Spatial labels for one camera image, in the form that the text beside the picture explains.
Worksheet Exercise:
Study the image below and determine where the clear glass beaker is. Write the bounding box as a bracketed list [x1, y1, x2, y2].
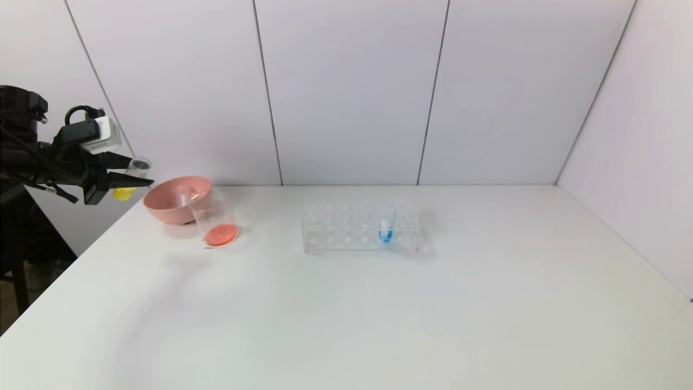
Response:
[189, 189, 240, 248]

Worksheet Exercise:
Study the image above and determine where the black camera cable loop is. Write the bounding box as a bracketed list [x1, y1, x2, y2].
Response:
[64, 105, 107, 127]

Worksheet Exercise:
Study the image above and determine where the test tube with yellow pigment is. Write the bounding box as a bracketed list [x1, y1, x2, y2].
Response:
[112, 157, 153, 202]

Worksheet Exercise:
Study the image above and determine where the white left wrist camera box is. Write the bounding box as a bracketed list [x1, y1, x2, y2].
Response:
[80, 115, 123, 155]

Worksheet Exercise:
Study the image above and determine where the black furniture frame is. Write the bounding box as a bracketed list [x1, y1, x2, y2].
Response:
[0, 184, 77, 316]

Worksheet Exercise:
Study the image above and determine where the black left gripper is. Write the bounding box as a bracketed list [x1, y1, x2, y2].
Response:
[55, 143, 154, 205]

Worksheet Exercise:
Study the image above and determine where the test tube with blue pigment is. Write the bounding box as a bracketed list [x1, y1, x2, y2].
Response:
[378, 205, 396, 243]

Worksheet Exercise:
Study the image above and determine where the pink bowl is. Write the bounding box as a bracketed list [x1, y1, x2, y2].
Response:
[143, 175, 213, 226]

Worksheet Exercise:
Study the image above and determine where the clear acrylic test tube rack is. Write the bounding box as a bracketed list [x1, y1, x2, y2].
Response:
[302, 201, 421, 255]

